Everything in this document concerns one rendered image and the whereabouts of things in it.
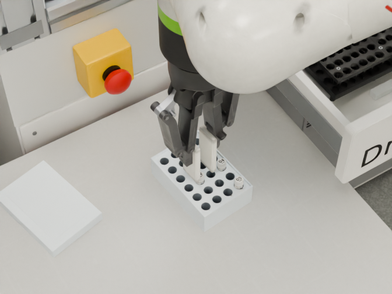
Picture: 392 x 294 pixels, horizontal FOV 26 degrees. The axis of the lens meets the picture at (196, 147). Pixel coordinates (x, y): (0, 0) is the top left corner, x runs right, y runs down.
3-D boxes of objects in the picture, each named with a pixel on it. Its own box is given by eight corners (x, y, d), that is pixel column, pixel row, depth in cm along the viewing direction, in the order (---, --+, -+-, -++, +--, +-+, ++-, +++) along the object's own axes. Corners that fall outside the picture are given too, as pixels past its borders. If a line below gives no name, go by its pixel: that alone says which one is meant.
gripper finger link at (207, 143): (198, 126, 110) (203, 124, 110) (198, 159, 116) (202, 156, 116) (212, 141, 109) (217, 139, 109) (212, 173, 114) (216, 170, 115)
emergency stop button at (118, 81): (135, 90, 119) (133, 70, 116) (109, 101, 117) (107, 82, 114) (124, 76, 120) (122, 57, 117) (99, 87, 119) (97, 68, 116)
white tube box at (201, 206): (251, 201, 119) (253, 185, 116) (204, 232, 116) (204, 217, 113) (198, 145, 125) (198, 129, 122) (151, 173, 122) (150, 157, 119)
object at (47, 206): (102, 219, 117) (101, 212, 116) (53, 258, 113) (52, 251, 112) (45, 166, 123) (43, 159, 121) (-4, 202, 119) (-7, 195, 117)
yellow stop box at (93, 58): (137, 83, 122) (134, 48, 116) (93, 103, 119) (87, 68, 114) (120, 60, 124) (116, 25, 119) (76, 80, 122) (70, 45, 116)
